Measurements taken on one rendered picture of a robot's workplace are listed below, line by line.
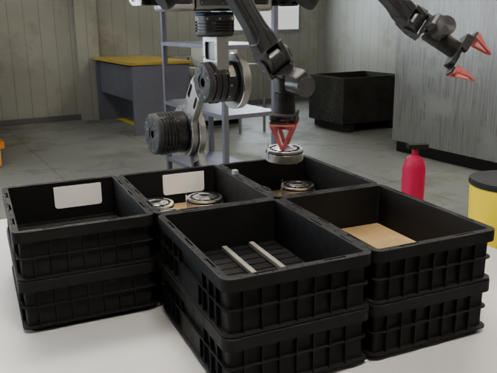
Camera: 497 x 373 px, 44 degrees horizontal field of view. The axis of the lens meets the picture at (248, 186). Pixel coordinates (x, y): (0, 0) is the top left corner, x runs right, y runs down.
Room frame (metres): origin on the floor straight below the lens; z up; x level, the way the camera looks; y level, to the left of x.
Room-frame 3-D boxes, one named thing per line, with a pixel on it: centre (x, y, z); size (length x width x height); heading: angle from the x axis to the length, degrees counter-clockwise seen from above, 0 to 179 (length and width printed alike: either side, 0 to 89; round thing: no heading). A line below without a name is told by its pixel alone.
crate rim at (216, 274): (1.17, -0.01, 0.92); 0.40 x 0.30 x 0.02; 24
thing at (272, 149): (1.66, -0.10, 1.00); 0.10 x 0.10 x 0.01
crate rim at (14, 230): (1.41, 0.42, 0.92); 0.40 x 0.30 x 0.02; 24
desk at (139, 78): (8.19, 1.42, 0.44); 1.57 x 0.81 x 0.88; 30
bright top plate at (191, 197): (1.66, 0.12, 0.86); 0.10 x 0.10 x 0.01
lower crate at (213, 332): (1.17, -0.01, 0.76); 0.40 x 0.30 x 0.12; 24
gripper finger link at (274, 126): (1.64, -0.10, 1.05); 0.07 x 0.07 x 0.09; 76
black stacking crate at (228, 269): (1.17, -0.01, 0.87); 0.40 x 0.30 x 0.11; 24
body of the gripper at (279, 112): (1.65, -0.10, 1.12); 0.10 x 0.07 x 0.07; 166
